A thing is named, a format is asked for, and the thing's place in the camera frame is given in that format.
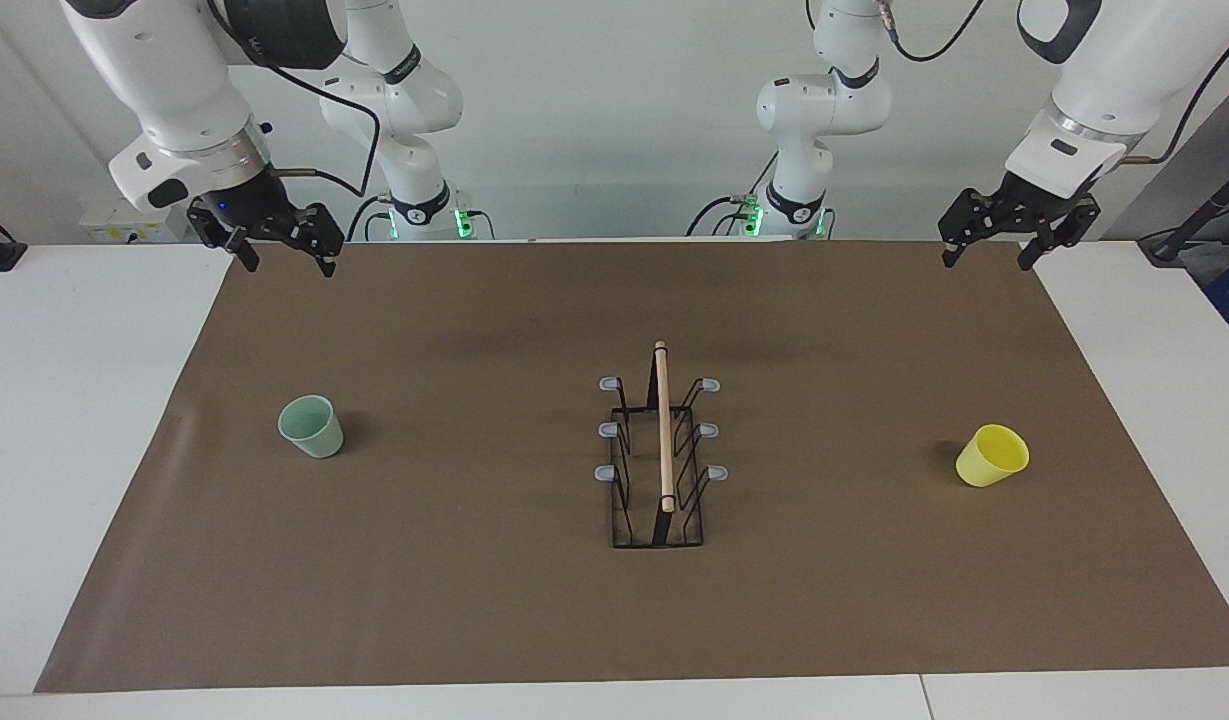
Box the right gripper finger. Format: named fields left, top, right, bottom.
left=189, top=222, right=260, bottom=273
left=279, top=203, right=345, bottom=279

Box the pale green plastic cup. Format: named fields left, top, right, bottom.
left=278, top=395, right=345, bottom=459

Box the black stand pole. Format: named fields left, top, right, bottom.
left=1137, top=160, right=1229, bottom=266

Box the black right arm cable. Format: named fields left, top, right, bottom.
left=209, top=0, right=383, bottom=198

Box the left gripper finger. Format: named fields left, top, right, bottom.
left=939, top=188, right=1005, bottom=268
left=1017, top=200, right=1102, bottom=272

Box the yellow plastic cup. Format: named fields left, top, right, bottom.
left=955, top=424, right=1030, bottom=488

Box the brown table mat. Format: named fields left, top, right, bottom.
left=34, top=240, right=1229, bottom=694

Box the black wire cup rack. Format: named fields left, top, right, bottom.
left=596, top=340, right=730, bottom=550

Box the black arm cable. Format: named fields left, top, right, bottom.
left=209, top=0, right=383, bottom=198
left=1124, top=20, right=1229, bottom=166

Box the black left base cable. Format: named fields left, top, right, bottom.
left=686, top=150, right=780, bottom=238

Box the black right base cable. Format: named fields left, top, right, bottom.
left=346, top=195, right=390, bottom=241

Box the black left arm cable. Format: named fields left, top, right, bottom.
left=1124, top=20, right=1229, bottom=166

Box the black base cable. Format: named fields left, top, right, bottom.
left=346, top=195, right=390, bottom=241
left=686, top=150, right=780, bottom=238

